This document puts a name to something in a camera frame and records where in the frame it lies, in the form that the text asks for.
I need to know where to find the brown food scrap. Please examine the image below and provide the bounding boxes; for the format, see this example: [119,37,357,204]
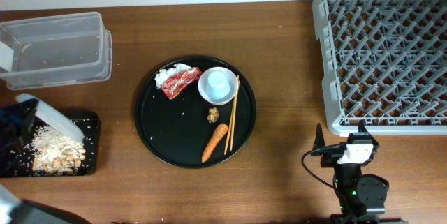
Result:
[207,107,219,123]

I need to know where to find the white bowl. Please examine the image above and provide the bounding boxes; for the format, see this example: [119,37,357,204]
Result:
[198,67,239,105]

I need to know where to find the round black tray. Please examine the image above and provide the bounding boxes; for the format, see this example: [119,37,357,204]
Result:
[134,55,256,169]

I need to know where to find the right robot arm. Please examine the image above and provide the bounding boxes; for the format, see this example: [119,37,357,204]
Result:
[310,123,389,223]

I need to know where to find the wooden chopstick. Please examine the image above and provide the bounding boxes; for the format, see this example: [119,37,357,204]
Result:
[230,75,240,152]
[223,87,239,156]

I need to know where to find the light blue cup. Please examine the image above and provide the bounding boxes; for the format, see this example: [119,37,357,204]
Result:
[206,70,230,100]

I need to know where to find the rice and peanut shells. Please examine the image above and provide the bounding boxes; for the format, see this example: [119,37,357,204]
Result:
[27,126,86,175]

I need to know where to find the white plate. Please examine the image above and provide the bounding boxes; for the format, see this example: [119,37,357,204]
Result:
[15,94,84,144]

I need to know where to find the clear plastic bin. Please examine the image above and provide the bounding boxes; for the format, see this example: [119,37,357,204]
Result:
[1,12,112,90]

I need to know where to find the black rectangular tray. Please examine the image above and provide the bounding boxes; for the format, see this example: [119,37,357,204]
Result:
[1,110,101,178]

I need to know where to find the grey dishwasher rack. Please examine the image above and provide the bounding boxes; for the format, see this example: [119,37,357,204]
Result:
[312,0,446,136]

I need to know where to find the orange carrot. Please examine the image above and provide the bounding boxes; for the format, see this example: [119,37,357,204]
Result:
[201,123,228,163]

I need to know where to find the red snack wrapper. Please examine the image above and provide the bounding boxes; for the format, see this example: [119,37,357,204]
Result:
[161,67,203,100]

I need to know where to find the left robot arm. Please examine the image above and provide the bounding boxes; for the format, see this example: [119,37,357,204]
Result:
[1,98,89,224]

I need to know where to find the crumpled white tissue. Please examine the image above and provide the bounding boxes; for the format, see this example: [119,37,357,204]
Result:
[154,63,191,89]

